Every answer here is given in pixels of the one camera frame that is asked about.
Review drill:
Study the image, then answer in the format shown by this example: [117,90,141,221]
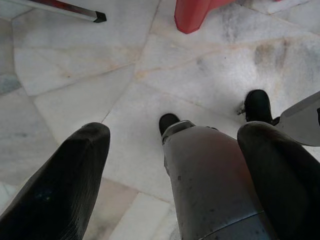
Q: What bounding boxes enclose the silver robot left leg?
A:
[158,112,278,240]

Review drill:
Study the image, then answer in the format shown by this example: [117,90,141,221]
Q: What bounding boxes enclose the silver clothes rack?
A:
[18,0,107,25]

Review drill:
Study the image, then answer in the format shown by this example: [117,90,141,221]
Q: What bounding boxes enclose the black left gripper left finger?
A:
[0,121,111,240]

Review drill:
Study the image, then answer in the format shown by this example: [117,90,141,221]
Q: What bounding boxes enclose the red plastic stool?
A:
[174,0,241,35]

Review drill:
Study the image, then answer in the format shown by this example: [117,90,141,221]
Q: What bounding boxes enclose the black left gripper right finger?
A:
[236,121,320,240]

